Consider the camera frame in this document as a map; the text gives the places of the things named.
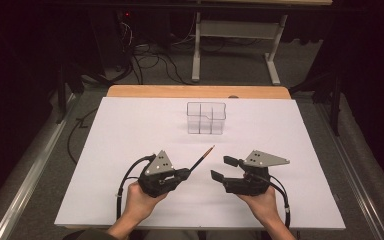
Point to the person's right hand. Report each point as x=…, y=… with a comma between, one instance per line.
x=265, y=206

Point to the black metal stand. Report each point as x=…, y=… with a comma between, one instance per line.
x=61, y=93
x=336, y=100

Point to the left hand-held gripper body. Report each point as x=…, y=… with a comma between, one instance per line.
x=160, y=165

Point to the dark cabinet with red light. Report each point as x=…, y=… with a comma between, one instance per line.
x=111, y=40

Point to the white metal desk frame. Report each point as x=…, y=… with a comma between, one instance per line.
x=236, y=29

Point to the white board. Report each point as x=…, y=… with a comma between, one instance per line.
x=186, y=210

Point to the wooden table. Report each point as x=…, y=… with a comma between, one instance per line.
x=196, y=91

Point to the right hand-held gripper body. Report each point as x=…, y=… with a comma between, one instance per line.
x=263, y=159

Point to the clear plastic divided organizer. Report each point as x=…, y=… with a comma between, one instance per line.
x=206, y=118

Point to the aluminium floor rail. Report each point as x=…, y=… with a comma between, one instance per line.
x=356, y=173
x=30, y=180

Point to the black pencil with orange end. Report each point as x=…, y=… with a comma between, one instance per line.
x=201, y=160

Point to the person's left hand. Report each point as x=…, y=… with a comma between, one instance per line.
x=138, y=205

